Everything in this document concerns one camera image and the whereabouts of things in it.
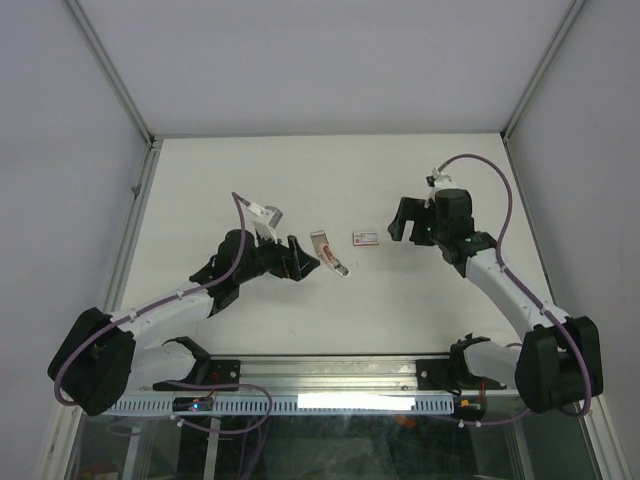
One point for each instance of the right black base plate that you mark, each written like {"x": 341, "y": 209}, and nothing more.
{"x": 440, "y": 375}

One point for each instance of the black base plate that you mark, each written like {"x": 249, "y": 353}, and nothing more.
{"x": 206, "y": 374}
{"x": 440, "y": 375}

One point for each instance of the white slotted cable duct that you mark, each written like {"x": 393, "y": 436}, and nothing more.
{"x": 283, "y": 405}

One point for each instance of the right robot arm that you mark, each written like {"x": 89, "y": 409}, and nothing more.
{"x": 559, "y": 360}

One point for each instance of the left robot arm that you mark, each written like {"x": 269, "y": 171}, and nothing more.
{"x": 149, "y": 326}

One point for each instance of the aluminium mounting rail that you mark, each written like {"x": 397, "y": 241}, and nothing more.
{"x": 325, "y": 370}

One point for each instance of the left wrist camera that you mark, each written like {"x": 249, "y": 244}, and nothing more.
{"x": 265, "y": 221}

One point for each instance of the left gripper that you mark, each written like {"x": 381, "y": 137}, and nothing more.
{"x": 291, "y": 260}

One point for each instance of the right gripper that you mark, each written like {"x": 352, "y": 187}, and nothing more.
{"x": 413, "y": 209}

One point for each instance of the pink white stapler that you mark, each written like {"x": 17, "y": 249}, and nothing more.
{"x": 332, "y": 261}

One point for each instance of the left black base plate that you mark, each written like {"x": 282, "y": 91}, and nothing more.
{"x": 206, "y": 374}

